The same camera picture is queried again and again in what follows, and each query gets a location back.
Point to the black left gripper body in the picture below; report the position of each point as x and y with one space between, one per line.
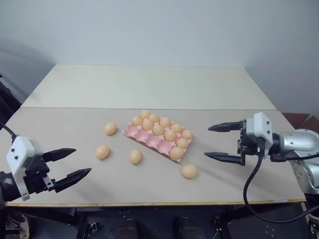
35 174

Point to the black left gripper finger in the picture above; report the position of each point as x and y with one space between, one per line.
59 154
72 178

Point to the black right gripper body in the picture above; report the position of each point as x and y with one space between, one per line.
245 145

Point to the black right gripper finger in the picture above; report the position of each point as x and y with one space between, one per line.
229 158
226 127

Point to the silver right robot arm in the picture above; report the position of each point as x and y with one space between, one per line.
296 142

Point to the pink egg tray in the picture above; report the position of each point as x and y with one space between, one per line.
143 136

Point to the tan egg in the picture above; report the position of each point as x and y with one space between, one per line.
182 143
154 118
170 135
176 128
102 152
147 124
164 122
110 128
176 152
187 134
136 121
144 114
158 129
135 156
189 171

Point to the pale crumpled bag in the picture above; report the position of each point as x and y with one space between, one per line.
16 224

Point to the black bulky background object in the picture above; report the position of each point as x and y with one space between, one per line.
7 99

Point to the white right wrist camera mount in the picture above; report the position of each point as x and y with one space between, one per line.
259 124

